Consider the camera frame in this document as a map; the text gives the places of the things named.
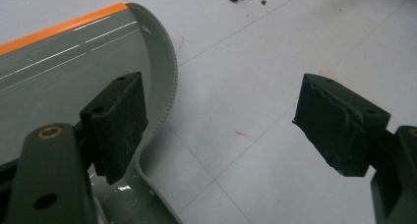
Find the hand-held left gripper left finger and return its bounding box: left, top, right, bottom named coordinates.
left=80, top=72, right=149, bottom=186

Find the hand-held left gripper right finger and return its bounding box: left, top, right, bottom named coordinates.
left=292, top=73, right=391, bottom=178

